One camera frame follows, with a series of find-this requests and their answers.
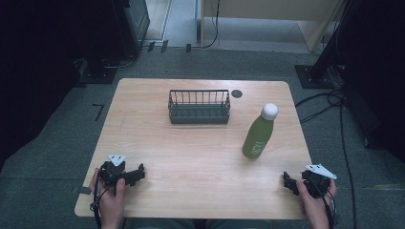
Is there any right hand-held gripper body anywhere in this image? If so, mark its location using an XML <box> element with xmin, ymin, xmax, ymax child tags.
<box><xmin>299</xmin><ymin>163</ymin><xmax>338</xmax><ymax>199</ymax></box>

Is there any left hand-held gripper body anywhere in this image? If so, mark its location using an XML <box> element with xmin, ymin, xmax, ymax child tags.
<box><xmin>98</xmin><ymin>155</ymin><xmax>136</xmax><ymax>189</ymax></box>

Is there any person's right hand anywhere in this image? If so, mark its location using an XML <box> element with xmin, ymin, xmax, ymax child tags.
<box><xmin>295</xmin><ymin>177</ymin><xmax>338</xmax><ymax>221</ymax></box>

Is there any person's left hand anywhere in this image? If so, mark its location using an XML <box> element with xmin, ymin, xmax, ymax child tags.
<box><xmin>89</xmin><ymin>167</ymin><xmax>127</xmax><ymax>224</ymax></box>

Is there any green bottle with white cap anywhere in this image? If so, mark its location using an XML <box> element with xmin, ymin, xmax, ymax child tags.
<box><xmin>242</xmin><ymin>102</ymin><xmax>280</xmax><ymax>160</ymax></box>

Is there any black stand with square base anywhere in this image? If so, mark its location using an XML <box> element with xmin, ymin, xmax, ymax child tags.
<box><xmin>77</xmin><ymin>56</ymin><xmax>118</xmax><ymax>86</ymax></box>

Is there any black cabinet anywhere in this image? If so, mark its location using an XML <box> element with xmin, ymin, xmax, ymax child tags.
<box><xmin>111</xmin><ymin>0</ymin><xmax>151</xmax><ymax>58</ymax></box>

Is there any light wooden partition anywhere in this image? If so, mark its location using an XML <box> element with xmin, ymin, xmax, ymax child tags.
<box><xmin>200</xmin><ymin>0</ymin><xmax>347</xmax><ymax>53</ymax></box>

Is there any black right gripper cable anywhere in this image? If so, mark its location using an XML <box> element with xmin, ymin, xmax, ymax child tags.
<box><xmin>313</xmin><ymin>177</ymin><xmax>337</xmax><ymax>229</ymax></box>

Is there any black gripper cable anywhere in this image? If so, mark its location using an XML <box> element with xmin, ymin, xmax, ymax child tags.
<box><xmin>89</xmin><ymin>165</ymin><xmax>103</xmax><ymax>229</ymax></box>
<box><xmin>313</xmin><ymin>177</ymin><xmax>337</xmax><ymax>229</ymax></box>

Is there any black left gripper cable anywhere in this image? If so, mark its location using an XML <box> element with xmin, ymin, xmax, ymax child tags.
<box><xmin>89</xmin><ymin>165</ymin><xmax>103</xmax><ymax>229</ymax></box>

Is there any black floor cable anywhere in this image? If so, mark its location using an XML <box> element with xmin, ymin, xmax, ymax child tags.
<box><xmin>294</xmin><ymin>89</ymin><xmax>358</xmax><ymax>229</ymax></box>

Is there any dark grey wire basket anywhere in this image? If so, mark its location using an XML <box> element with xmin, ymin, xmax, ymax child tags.
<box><xmin>167</xmin><ymin>89</ymin><xmax>231</xmax><ymax>125</ymax></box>

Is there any black stand with base plate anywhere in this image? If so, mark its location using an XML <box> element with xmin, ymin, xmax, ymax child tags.
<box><xmin>294</xmin><ymin>0</ymin><xmax>364</xmax><ymax>90</ymax></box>

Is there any black hanging cable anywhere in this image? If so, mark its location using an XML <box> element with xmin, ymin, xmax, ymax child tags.
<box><xmin>200</xmin><ymin>0</ymin><xmax>222</xmax><ymax>50</ymax></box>

